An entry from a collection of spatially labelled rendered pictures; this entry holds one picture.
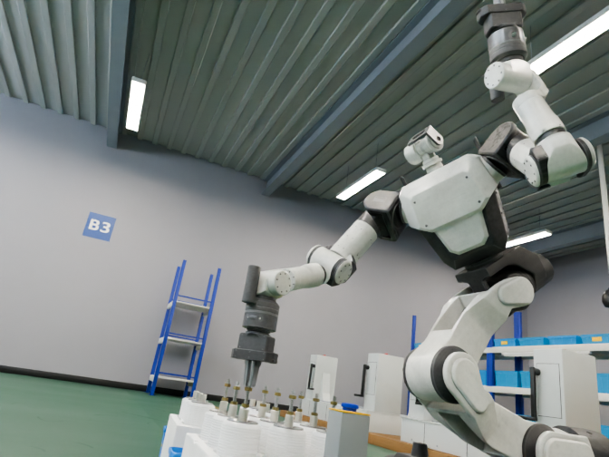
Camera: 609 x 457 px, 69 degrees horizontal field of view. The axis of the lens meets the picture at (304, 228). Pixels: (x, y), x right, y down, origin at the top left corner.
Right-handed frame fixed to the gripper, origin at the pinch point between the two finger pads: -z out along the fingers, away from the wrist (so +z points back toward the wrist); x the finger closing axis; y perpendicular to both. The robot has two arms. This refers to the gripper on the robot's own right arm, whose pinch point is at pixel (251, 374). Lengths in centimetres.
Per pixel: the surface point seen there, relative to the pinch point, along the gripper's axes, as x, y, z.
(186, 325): -388, 504, 69
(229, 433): -0.3, -4.7, -13.7
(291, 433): 11.3, 3.9, -12.1
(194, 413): -37, 36, -15
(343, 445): 26.3, -4.0, -11.7
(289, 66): -163, 278, 360
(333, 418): 23.1, -1.9, -6.9
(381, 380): -36, 347, 18
